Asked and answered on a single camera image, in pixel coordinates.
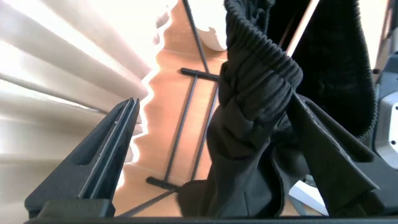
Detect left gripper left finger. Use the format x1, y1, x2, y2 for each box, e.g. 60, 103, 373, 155
24, 98, 141, 218

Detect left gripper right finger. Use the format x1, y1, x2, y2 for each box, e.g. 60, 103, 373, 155
285, 93, 398, 216

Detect black shorts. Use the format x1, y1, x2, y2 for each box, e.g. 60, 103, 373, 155
177, 0, 379, 218

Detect pink clothes hanger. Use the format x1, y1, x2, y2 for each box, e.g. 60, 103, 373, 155
278, 0, 320, 57

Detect black clothes rack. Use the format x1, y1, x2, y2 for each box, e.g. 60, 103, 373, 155
118, 0, 221, 218

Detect beige curtain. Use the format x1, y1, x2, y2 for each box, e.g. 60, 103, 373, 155
0, 0, 170, 218

